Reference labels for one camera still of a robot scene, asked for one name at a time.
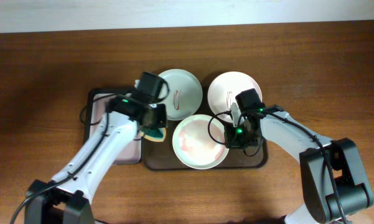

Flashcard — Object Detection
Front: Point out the green and yellow sponge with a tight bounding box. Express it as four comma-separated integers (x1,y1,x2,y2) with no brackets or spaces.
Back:
140,128,166,142

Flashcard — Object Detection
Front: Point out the pale green plate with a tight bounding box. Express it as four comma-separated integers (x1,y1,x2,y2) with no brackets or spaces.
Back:
159,68,203,121

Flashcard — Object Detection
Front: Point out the cream white plate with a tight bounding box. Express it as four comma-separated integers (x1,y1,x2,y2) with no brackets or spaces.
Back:
172,114,229,170

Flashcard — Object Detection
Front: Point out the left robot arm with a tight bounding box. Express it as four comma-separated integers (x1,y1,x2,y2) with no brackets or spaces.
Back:
11,72,169,223

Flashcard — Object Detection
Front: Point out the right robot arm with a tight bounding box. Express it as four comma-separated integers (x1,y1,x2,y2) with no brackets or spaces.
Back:
224,88,374,223

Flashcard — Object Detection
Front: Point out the small black sponge tray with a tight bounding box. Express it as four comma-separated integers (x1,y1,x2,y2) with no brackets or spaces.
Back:
80,87,142,165

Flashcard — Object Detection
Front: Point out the large brown serving tray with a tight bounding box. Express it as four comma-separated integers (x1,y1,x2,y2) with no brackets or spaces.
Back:
142,90,269,171

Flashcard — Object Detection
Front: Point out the pale pink plate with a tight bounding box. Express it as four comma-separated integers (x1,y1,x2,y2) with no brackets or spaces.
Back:
207,72,263,114

